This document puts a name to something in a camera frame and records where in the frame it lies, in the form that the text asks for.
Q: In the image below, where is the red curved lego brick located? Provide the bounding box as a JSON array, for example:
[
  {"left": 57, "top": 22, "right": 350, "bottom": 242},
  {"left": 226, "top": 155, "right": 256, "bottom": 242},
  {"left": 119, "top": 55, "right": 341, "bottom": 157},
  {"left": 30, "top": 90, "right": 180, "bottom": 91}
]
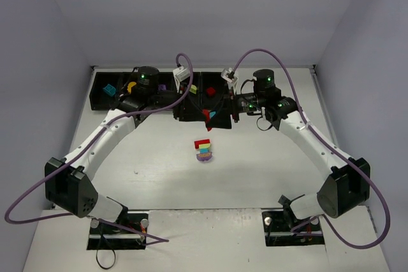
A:
[{"left": 202, "top": 110, "right": 212, "bottom": 132}]

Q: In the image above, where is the lime green lego brick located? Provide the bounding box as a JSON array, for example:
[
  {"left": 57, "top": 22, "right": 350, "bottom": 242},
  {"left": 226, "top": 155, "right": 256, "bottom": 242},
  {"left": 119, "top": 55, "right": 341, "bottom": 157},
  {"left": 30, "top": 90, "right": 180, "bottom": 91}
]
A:
[{"left": 189, "top": 85, "right": 198, "bottom": 94}]

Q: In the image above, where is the red small lego brick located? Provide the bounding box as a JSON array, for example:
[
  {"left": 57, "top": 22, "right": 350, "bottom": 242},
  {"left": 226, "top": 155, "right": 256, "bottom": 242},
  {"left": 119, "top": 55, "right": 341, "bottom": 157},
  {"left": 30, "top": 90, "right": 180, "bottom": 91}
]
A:
[{"left": 205, "top": 87, "right": 217, "bottom": 97}]

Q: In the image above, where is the orange yellow lego brick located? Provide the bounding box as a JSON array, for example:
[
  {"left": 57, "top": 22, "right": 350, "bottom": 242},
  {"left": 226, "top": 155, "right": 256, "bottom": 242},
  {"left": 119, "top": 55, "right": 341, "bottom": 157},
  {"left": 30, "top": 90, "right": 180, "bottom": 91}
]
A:
[{"left": 127, "top": 82, "right": 136, "bottom": 94}]

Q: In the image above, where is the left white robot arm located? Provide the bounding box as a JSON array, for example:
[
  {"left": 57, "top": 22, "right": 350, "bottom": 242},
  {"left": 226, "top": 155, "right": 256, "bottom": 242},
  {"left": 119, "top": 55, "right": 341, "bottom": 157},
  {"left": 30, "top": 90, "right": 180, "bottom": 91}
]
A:
[{"left": 45, "top": 65, "right": 193, "bottom": 223}]

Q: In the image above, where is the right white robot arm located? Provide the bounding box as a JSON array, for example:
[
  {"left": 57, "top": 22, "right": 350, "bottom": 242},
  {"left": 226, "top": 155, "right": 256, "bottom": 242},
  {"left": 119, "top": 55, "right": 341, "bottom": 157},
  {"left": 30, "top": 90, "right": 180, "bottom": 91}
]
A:
[{"left": 206, "top": 69, "right": 371, "bottom": 220}]

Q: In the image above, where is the yellow green lego brick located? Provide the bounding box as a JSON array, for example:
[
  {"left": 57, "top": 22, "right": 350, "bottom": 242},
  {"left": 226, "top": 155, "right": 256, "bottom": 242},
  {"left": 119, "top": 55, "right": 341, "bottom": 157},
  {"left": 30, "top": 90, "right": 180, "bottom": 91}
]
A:
[{"left": 198, "top": 143, "right": 210, "bottom": 150}]

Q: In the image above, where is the red long lego brick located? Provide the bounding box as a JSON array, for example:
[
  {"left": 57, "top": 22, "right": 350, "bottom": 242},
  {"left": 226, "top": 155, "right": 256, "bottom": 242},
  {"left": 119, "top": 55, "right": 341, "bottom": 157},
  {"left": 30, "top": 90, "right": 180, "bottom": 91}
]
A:
[{"left": 194, "top": 139, "right": 211, "bottom": 150}]

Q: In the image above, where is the teal pink lego brick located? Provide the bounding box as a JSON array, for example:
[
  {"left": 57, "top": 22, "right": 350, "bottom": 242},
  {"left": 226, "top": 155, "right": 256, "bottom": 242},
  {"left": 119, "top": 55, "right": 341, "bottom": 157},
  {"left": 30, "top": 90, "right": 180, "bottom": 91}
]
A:
[{"left": 200, "top": 148, "right": 210, "bottom": 154}]

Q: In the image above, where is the purple oval lego piece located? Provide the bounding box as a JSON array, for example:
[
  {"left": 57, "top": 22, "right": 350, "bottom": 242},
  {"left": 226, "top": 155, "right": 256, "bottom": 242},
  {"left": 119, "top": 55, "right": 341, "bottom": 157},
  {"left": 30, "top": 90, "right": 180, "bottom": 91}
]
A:
[{"left": 196, "top": 152, "right": 212, "bottom": 162}]

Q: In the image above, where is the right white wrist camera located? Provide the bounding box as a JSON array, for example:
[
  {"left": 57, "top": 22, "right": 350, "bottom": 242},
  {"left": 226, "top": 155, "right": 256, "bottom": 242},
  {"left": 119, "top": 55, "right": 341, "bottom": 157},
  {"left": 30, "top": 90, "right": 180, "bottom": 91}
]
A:
[{"left": 221, "top": 68, "right": 238, "bottom": 94}]

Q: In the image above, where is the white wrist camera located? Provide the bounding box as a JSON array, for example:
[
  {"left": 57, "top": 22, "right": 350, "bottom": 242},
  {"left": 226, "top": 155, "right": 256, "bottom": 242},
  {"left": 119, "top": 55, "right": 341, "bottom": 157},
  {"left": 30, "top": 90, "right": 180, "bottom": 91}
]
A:
[
  {"left": 172, "top": 66, "right": 190, "bottom": 91},
  {"left": 221, "top": 68, "right": 238, "bottom": 94}
]

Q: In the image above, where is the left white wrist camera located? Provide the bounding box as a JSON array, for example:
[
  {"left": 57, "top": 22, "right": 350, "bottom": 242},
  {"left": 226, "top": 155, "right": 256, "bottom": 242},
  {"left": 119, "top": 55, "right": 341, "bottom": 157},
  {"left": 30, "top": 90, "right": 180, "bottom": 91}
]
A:
[{"left": 172, "top": 66, "right": 190, "bottom": 91}]

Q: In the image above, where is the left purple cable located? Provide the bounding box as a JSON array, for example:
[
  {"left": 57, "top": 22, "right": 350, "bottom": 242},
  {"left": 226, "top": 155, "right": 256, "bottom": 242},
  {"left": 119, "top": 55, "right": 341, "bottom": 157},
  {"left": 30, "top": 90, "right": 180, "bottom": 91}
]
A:
[{"left": 4, "top": 52, "right": 194, "bottom": 247}]

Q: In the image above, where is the purple cable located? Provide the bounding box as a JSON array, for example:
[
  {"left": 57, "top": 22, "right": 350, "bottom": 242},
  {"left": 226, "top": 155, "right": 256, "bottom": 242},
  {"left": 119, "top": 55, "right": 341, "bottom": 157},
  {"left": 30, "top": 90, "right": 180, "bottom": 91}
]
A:
[
  {"left": 4, "top": 52, "right": 194, "bottom": 247},
  {"left": 232, "top": 48, "right": 391, "bottom": 249}
]

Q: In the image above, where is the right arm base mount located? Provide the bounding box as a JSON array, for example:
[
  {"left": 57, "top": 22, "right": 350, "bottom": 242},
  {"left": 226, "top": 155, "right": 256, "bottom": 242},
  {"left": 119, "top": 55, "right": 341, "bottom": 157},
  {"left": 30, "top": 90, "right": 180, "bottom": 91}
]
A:
[{"left": 261, "top": 195, "right": 325, "bottom": 247}]

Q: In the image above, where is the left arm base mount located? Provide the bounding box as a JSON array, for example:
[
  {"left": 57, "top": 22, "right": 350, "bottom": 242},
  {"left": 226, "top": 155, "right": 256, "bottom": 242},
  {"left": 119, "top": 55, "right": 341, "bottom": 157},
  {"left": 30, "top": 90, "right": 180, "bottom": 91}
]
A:
[{"left": 87, "top": 211, "right": 149, "bottom": 250}]

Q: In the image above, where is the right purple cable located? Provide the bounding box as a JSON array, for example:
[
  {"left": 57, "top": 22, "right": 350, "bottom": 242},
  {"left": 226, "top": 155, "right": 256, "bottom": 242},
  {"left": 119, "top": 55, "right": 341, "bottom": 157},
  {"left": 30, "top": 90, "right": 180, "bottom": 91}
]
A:
[{"left": 232, "top": 48, "right": 391, "bottom": 249}]

